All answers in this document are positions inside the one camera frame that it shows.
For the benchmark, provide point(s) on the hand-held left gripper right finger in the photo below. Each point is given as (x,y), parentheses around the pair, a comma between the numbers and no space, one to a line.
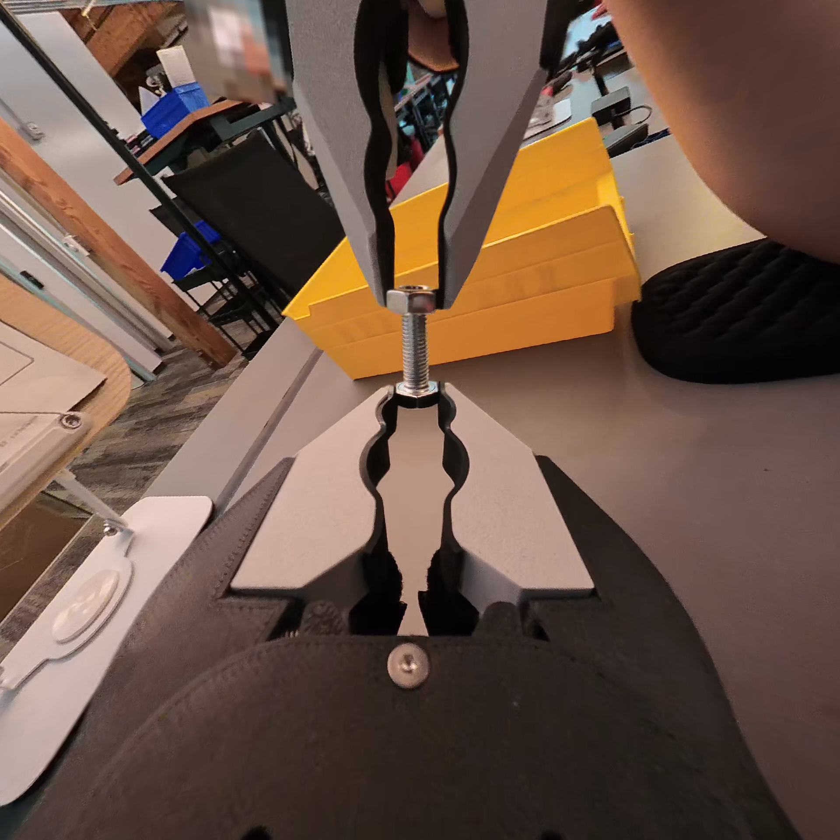
(518,525)

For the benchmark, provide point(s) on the black pole lamp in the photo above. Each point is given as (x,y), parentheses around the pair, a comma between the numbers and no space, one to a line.
(131,164)

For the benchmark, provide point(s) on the person's right forearm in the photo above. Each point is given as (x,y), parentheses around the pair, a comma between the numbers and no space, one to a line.
(754,118)

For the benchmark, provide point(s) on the steel hex bolt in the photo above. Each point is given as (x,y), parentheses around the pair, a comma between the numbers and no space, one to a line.
(415,348)

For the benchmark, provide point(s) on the black upright panel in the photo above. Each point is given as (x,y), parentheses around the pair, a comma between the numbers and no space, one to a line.
(262,210)

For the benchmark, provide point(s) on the steel hex nut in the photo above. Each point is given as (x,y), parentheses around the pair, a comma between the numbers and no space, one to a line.
(401,394)

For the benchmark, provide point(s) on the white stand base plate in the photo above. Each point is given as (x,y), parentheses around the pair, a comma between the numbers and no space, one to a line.
(65,689)

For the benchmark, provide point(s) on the wooden top work desk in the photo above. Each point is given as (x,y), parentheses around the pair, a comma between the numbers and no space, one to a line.
(184,128)

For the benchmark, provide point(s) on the instruction sheet on stand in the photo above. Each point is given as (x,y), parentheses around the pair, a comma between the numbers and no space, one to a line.
(79,321)

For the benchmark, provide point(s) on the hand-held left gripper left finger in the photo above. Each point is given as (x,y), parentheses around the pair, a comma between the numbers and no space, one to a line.
(308,525)

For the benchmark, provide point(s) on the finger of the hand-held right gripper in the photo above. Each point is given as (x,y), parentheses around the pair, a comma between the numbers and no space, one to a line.
(328,98)
(499,98)

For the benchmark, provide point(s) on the black power adapter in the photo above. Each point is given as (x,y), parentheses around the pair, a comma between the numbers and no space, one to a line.
(610,102)

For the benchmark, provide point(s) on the wooden post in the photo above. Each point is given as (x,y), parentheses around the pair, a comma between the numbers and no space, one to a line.
(118,249)

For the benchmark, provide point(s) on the yellow plastic bin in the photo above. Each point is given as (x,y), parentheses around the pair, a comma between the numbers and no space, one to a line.
(525,262)

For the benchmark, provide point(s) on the clear acrylic sheet holder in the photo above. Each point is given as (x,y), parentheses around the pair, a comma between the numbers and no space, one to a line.
(33,453)

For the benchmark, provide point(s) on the aluminium rail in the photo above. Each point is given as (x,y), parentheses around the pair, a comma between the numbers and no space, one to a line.
(65,262)

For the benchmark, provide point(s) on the blue storage bin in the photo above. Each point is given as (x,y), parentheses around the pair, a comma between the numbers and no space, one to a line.
(190,253)
(174,111)

